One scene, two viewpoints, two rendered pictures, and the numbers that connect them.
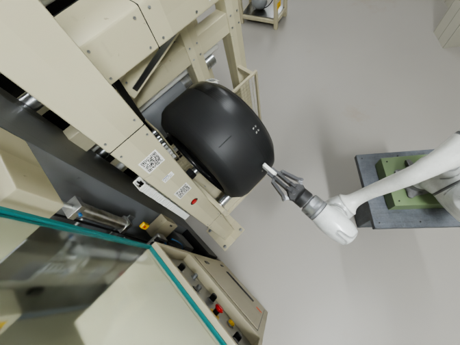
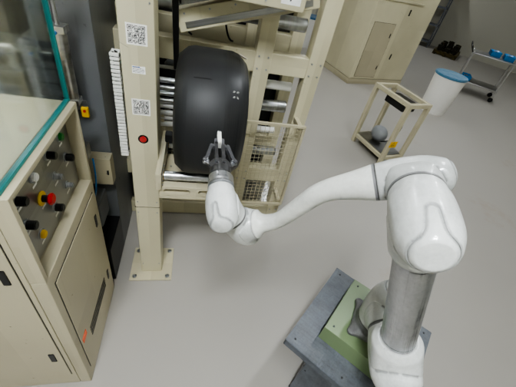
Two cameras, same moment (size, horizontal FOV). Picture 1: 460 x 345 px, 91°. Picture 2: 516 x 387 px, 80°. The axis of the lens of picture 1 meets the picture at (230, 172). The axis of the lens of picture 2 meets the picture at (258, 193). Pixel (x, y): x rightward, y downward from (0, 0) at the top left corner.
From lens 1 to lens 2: 0.82 m
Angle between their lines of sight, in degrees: 24
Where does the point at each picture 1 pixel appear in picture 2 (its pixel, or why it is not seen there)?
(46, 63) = not seen: outside the picture
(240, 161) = (200, 104)
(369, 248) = not seen: outside the picture
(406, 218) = (329, 361)
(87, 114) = not seen: outside the picture
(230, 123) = (219, 72)
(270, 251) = (170, 322)
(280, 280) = (144, 362)
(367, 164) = (339, 282)
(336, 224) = (219, 196)
